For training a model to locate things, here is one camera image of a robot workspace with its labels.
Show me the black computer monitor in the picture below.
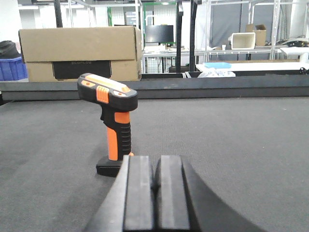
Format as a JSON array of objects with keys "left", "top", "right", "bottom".
[{"left": 145, "top": 25, "right": 174, "bottom": 44}]

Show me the blue plastic crate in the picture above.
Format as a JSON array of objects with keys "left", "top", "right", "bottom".
[{"left": 0, "top": 57, "right": 28, "bottom": 81}]

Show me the large brown cardboard box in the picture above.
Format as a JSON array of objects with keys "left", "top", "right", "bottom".
[{"left": 19, "top": 26, "right": 141, "bottom": 82}]

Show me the light blue tray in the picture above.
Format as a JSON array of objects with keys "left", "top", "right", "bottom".
[{"left": 203, "top": 62, "right": 232, "bottom": 69}]

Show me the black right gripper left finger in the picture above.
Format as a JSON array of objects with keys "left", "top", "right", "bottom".
[{"left": 83, "top": 156, "right": 155, "bottom": 232}]

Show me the black bag in crate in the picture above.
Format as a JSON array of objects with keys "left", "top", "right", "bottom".
[{"left": 0, "top": 41, "right": 21, "bottom": 59}]

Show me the white table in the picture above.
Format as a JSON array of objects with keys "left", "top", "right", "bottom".
[{"left": 195, "top": 61, "right": 309, "bottom": 73}]

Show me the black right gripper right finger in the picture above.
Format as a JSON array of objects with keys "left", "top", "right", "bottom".
[{"left": 155, "top": 155, "right": 262, "bottom": 232}]

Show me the small open cardboard box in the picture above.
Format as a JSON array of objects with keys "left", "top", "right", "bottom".
[{"left": 245, "top": 24, "right": 267, "bottom": 46}]

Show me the white plastic bin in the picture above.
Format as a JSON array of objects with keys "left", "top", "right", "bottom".
[{"left": 228, "top": 32, "right": 256, "bottom": 50}]

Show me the orange black barcode scanner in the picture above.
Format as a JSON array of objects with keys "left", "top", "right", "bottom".
[{"left": 77, "top": 73, "right": 138, "bottom": 177}]

